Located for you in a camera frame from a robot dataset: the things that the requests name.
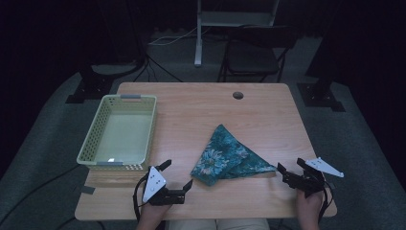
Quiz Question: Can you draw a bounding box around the teal floral cloth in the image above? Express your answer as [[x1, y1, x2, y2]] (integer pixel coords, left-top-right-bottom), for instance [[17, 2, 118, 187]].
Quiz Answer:
[[190, 124, 277, 187]]

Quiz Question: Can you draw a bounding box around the black folding chair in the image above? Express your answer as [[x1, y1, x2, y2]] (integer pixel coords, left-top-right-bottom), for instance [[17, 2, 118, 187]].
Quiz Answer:
[[217, 25, 299, 83]]

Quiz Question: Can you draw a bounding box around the white floor cable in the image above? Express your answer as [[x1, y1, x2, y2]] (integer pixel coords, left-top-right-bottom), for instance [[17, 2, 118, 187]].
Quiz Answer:
[[147, 26, 213, 46]]

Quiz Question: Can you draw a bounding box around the light green plastic basket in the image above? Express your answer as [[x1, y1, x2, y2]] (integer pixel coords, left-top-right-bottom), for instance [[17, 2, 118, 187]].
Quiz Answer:
[[76, 94, 158, 172]]

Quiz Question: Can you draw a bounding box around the person's right hand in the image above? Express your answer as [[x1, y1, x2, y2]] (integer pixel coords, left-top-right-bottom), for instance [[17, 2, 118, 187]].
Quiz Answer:
[[295, 188, 325, 230]]

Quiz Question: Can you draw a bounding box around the right hand-held gripper cable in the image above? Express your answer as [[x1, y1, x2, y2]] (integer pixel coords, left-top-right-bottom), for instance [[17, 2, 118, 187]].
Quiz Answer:
[[318, 180, 335, 223]]

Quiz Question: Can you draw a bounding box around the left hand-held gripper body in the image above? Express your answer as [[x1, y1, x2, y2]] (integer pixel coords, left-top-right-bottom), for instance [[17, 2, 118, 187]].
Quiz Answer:
[[142, 166, 187, 206]]

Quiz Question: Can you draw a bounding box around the hand-held gripper cable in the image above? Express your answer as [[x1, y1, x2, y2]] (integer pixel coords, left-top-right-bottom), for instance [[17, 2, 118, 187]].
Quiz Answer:
[[132, 173, 150, 222], [318, 180, 335, 223]]

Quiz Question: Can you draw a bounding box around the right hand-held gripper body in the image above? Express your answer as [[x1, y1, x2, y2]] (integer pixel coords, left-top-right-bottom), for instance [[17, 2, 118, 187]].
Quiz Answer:
[[282, 156, 345, 198]]

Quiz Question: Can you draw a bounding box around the grey tape strip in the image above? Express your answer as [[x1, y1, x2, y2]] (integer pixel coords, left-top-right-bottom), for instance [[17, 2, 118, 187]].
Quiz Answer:
[[79, 185, 97, 196]]

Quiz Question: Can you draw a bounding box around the white metal stand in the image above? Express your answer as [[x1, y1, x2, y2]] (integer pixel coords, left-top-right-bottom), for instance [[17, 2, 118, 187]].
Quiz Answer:
[[193, 0, 281, 67]]

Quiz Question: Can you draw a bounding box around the black stand base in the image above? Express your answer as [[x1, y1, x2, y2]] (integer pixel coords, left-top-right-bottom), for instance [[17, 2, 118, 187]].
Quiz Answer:
[[65, 62, 143, 104], [296, 47, 347, 113]]

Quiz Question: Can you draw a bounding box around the left hand-held gripper cable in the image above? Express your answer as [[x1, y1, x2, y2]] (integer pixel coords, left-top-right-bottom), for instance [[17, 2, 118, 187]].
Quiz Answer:
[[132, 173, 150, 222]]

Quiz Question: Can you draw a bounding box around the person's left hand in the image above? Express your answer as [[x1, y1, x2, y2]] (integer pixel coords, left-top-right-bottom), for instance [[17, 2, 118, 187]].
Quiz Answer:
[[135, 203, 172, 230]]

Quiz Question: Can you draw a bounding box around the black floor cable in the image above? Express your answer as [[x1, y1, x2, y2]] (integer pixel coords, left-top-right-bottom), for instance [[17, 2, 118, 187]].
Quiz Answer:
[[0, 164, 81, 222], [133, 53, 185, 83]]

